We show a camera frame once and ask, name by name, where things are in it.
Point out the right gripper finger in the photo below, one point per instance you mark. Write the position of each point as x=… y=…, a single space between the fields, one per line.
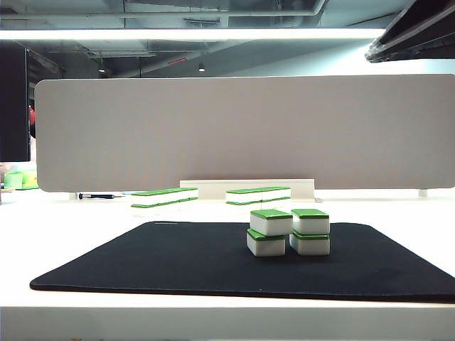
x=430 y=19
x=423 y=48

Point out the grey fabric divider panel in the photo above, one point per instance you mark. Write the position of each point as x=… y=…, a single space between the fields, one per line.
x=249 y=135

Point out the red ceiling sign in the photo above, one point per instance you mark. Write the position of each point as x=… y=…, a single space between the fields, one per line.
x=177 y=61

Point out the long ceiling light strip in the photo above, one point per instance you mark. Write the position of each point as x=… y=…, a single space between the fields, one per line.
x=177 y=34

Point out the black rectangular desk mat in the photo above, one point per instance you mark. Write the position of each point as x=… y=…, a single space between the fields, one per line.
x=177 y=263

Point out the black pen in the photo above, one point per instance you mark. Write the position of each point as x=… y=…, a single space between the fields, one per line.
x=92 y=195

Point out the person in red clothing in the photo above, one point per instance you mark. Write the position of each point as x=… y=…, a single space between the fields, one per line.
x=32 y=119

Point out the black monitor panel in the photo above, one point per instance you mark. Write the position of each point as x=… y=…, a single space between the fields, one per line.
x=14 y=106

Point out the green bag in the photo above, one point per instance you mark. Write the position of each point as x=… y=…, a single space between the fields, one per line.
x=30 y=179

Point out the green and white box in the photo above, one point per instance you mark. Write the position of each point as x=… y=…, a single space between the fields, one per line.
x=13 y=180

